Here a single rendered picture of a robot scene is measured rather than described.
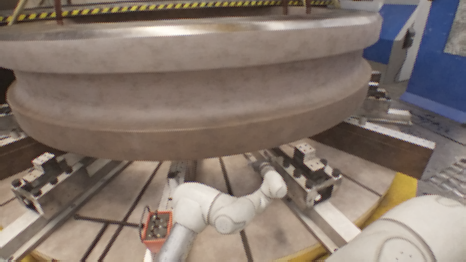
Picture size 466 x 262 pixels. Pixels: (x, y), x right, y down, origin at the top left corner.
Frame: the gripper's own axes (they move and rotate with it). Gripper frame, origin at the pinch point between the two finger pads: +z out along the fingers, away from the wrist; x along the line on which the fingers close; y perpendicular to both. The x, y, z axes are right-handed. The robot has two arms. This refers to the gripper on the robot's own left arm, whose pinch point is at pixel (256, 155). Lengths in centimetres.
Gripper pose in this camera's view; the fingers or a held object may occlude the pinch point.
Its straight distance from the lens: 165.2
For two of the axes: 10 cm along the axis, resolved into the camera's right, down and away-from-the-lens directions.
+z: -2.8, -4.3, 8.6
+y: -0.2, -8.9, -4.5
